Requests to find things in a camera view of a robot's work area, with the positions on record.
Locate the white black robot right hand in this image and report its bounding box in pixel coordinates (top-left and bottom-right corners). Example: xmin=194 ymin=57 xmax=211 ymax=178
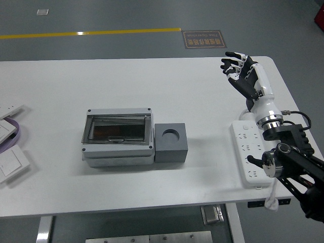
xmin=220 ymin=51 xmax=281 ymax=123

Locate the grey box with clear lid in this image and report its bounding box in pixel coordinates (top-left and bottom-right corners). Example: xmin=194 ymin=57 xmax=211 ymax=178
xmin=80 ymin=108 xmax=155 ymax=168

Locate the grey cube with round hole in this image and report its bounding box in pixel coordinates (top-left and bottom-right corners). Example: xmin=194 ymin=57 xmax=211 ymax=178
xmin=153 ymin=123 xmax=189 ymax=164

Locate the white power strip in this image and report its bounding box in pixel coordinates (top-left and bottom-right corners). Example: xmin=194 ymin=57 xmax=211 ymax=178
xmin=229 ymin=120 xmax=274 ymax=189

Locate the brown floor sign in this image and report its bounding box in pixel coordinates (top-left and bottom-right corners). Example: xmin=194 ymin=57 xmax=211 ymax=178
xmin=181 ymin=30 xmax=228 ymax=49

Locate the red crate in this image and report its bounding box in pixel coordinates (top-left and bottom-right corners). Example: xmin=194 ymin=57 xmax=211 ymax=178
xmin=313 ymin=4 xmax=324 ymax=26

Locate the black table control panel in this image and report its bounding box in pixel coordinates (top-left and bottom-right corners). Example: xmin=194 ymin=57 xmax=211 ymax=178
xmin=247 ymin=199 xmax=292 ymax=209

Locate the white table leg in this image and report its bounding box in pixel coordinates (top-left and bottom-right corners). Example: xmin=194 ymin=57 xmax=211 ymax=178
xmin=225 ymin=204 xmax=246 ymax=243
xmin=35 ymin=216 xmax=54 ymax=243

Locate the yellow floor tape line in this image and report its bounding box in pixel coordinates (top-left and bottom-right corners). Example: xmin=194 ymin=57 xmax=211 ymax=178
xmin=0 ymin=27 xmax=182 ymax=40

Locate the grey metal plate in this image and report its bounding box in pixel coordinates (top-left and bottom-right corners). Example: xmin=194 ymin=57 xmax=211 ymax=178
xmin=85 ymin=235 xmax=150 ymax=243
xmin=149 ymin=230 xmax=213 ymax=243

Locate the white power cord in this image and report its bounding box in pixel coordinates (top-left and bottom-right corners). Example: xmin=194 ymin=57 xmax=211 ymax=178
xmin=239 ymin=108 xmax=279 ymax=211

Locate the grey metal table bracket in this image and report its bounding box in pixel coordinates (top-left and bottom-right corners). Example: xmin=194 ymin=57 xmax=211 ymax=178
xmin=201 ymin=205 xmax=225 ymax=225

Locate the white switch panel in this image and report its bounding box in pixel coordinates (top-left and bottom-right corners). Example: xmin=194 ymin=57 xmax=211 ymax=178
xmin=0 ymin=144 xmax=31 ymax=184
xmin=0 ymin=104 xmax=26 ymax=120
xmin=0 ymin=119 xmax=18 ymax=144

